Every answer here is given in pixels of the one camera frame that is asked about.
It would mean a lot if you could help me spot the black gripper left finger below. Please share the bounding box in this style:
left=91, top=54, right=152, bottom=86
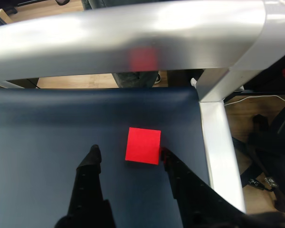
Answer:
left=55, top=144, right=116, bottom=228

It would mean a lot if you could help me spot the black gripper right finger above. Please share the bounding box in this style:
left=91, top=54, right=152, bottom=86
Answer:
left=160, top=147, right=252, bottom=228

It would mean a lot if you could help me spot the red cube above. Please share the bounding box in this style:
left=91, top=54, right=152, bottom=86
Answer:
left=124, top=127, right=162, bottom=165

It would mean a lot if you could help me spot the black bag with straps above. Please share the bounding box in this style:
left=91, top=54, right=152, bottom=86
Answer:
left=230, top=97, right=285, bottom=214

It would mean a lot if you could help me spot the white cable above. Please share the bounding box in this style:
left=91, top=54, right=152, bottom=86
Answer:
left=224, top=94, right=285, bottom=106

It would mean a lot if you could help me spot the silver metal table frame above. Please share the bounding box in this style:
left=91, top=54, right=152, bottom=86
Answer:
left=0, top=0, right=285, bottom=214

